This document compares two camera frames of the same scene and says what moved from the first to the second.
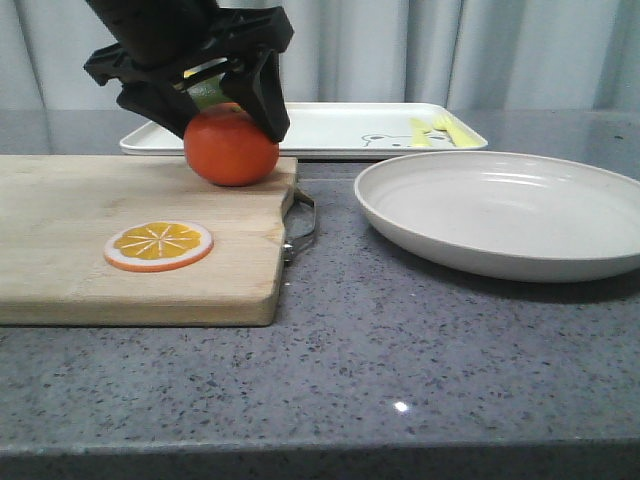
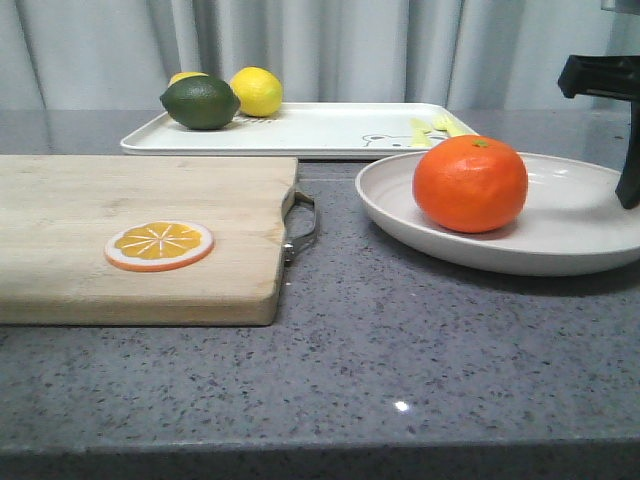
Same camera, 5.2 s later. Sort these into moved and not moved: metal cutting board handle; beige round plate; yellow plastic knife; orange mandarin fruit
Moved: orange mandarin fruit
Not moved: yellow plastic knife; metal cutting board handle; beige round plate
